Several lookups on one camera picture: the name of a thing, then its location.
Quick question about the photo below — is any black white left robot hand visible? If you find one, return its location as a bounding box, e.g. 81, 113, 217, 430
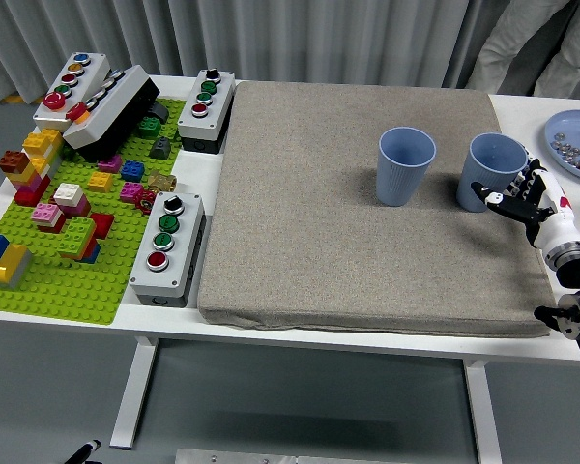
67, 438, 102, 464

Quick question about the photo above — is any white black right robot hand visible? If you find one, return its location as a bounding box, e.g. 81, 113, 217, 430
470, 147, 580, 252

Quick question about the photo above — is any blue ribbed plastic cup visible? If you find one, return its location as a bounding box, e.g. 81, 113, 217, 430
375, 126, 438, 208
455, 132, 530, 214

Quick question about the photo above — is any white table leg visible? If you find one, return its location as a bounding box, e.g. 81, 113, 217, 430
109, 336, 160, 450
462, 358, 504, 464

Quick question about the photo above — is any blue plate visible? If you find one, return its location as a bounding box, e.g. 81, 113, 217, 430
544, 109, 580, 184

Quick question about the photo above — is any lime green building baseplate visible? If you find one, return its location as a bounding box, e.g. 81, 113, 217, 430
0, 98, 188, 327

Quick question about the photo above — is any person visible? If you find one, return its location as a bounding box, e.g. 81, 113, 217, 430
465, 0, 580, 101

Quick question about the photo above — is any grey four-button control box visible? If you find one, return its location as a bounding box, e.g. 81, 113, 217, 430
129, 191, 208, 308
177, 68, 237, 155

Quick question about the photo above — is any silver metal plate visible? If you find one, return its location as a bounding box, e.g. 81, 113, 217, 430
174, 448, 417, 464

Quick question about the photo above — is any large yellow building brick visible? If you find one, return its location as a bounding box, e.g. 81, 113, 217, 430
0, 243, 30, 284

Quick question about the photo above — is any lime green building brick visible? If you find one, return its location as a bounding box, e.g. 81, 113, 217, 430
57, 217, 98, 257

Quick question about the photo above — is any red building brick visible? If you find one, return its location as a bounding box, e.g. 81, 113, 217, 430
90, 213, 116, 239
14, 186, 52, 208

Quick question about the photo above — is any grey-brown table mat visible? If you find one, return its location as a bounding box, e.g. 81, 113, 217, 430
196, 80, 560, 338

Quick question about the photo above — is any pink building brick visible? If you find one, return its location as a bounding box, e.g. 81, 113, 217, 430
31, 202, 63, 225

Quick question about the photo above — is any white building brick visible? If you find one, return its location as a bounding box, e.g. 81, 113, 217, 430
53, 183, 86, 205

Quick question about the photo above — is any brown building brick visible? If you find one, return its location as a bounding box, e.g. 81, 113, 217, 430
0, 150, 30, 174

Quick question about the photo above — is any grey sloped building brick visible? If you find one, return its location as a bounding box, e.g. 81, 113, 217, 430
149, 136, 172, 160

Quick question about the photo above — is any dark green building brick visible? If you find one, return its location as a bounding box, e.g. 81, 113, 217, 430
137, 117, 162, 139

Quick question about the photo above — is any grey pleated curtain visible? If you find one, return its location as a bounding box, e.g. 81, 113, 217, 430
0, 0, 580, 102

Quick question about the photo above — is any grey control box black base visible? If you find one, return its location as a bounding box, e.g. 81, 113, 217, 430
62, 64, 161, 162

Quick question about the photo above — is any grey five-button control box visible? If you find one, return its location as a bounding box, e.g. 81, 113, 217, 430
32, 51, 112, 132

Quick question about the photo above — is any brass valve red handle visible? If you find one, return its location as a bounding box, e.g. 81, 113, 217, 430
135, 170, 178, 212

